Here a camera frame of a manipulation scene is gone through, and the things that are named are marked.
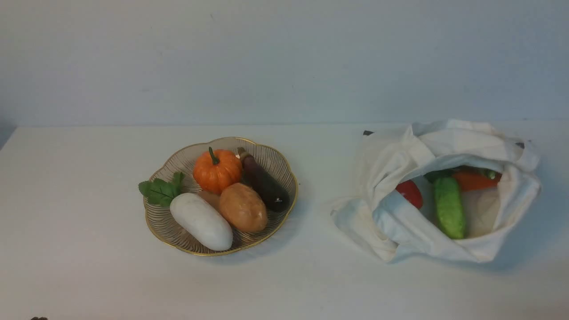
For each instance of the red toy tomato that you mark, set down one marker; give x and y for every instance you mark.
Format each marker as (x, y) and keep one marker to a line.
(410, 191)

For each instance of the white cloth bag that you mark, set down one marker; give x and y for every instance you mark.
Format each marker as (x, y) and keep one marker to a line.
(383, 224)

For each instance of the green toy cucumber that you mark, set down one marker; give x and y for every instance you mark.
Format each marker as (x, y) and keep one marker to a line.
(449, 207)

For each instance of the dark purple toy eggplant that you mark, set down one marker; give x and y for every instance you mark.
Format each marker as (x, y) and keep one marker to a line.
(272, 194)

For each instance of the brown toy potato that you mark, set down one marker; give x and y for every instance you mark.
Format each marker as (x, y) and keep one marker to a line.
(243, 208)

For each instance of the white toy radish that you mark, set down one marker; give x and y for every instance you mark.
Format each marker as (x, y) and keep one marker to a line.
(190, 211)

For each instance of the orange toy carrot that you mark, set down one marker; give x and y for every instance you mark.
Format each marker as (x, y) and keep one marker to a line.
(474, 179)

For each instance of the orange toy pumpkin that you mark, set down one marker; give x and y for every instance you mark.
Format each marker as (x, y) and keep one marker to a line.
(217, 169)

